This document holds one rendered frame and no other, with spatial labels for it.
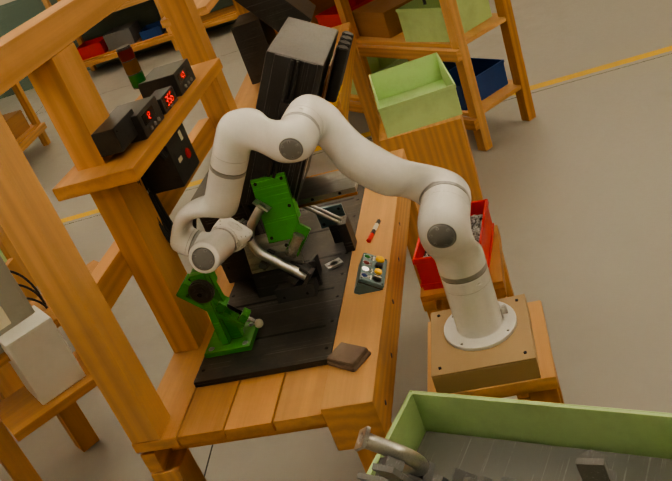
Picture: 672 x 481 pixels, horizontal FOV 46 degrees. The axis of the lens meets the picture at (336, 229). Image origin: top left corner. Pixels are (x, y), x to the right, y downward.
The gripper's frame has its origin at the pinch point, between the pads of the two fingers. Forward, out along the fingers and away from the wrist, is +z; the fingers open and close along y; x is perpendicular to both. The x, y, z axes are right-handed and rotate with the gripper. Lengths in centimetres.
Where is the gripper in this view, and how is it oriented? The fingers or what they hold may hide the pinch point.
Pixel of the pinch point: (241, 225)
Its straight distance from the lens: 230.8
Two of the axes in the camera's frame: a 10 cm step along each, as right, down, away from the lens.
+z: 1.9, -2.7, 9.4
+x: -4.7, 8.2, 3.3
